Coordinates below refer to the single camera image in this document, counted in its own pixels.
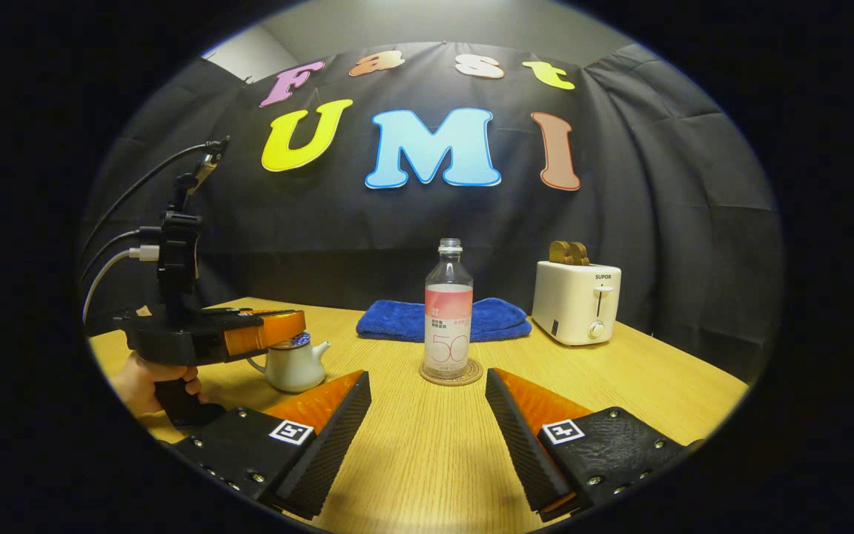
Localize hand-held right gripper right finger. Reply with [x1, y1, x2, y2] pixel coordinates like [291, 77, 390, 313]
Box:
[485, 367, 702, 522]

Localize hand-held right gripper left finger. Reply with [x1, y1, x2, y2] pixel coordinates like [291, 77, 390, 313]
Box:
[175, 369, 373, 521]

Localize round wooden coaster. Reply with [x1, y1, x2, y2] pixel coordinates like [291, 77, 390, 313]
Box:
[419, 358, 484, 387]

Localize clear pink-label water bottle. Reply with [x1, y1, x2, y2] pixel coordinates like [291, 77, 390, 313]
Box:
[424, 238, 474, 380]

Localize blue towel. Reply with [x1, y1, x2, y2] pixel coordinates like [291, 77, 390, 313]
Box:
[356, 297, 533, 343]

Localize cream toaster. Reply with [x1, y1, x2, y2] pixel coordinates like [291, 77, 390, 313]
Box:
[532, 260, 623, 347]

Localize white cable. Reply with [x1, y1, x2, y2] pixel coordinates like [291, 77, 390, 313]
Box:
[82, 245, 161, 326]

